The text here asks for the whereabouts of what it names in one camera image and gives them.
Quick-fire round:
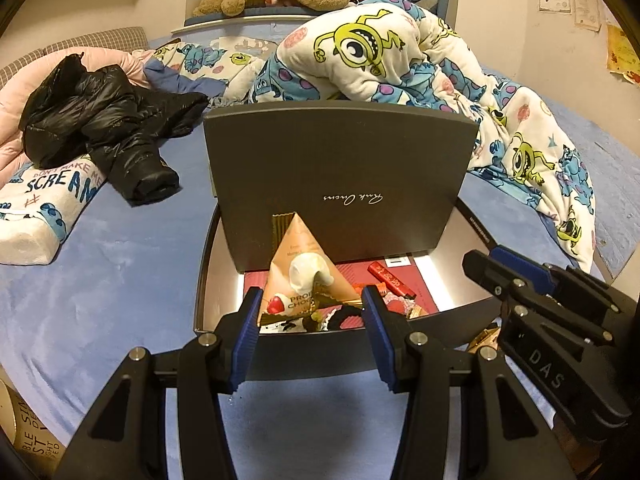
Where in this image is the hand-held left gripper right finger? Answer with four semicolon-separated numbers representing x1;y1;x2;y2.
361;285;583;480

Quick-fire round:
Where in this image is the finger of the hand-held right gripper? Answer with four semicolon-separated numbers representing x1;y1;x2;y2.
492;245;623;311
462;251;621;343

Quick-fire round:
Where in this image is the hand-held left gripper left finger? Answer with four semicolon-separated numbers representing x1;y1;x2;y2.
52;287;265;480

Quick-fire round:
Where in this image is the triangular snack packet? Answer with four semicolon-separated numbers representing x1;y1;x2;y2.
260;212;362;317

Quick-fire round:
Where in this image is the dark grey cardboard box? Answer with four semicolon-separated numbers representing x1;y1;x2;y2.
192;100;506;382

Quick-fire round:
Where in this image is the pink wrapped candy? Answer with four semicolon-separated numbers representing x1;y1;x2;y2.
385;296;427;320

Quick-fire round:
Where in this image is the orange wrapper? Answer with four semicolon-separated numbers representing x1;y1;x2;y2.
352;282;388;303

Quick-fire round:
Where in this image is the red snack bar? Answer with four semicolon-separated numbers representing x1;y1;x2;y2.
367;261;417;297

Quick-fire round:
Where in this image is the gold wrapper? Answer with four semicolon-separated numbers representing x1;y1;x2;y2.
467;327;501;356

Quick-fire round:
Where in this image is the gold striped packet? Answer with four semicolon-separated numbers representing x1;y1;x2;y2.
270;213;297;261

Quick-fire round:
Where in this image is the blue bed sheet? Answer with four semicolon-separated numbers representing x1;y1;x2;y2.
0;34;621;480

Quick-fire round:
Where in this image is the cartoon monster printed blanket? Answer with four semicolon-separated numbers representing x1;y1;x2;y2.
150;0;597;275

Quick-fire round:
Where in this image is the white printed pillow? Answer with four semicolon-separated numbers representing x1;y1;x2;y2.
0;160;108;267

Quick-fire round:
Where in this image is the black puffer jacket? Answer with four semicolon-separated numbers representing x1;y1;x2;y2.
19;52;210;206

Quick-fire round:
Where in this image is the grey window ledge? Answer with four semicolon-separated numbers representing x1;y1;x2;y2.
170;12;321;37

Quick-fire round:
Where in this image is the pink quilt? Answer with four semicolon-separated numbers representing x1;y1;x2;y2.
0;47;151;186

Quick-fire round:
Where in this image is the checked headboard cushion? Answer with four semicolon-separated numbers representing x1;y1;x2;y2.
0;26;148;87

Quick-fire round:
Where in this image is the black hair tie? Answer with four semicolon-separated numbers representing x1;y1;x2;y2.
325;308;365;332

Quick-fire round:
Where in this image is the yellow wall poster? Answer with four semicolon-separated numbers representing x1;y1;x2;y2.
606;24;640;85

